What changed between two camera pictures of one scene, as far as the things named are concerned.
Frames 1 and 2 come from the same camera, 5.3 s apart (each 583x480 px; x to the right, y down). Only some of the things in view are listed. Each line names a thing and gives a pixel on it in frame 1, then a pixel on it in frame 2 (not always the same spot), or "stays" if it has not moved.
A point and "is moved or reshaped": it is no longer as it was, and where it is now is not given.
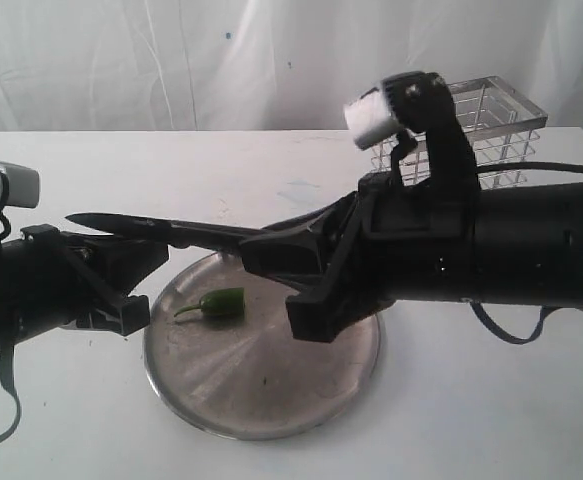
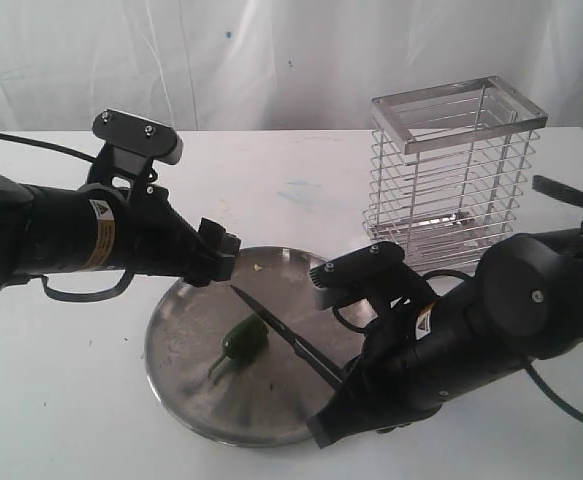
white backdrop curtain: [272, 65] stays
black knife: [182, 233] is moved or reshaped
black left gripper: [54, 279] → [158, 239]
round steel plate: [247, 377] stays
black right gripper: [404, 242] → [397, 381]
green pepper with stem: [222, 302] → [245, 344]
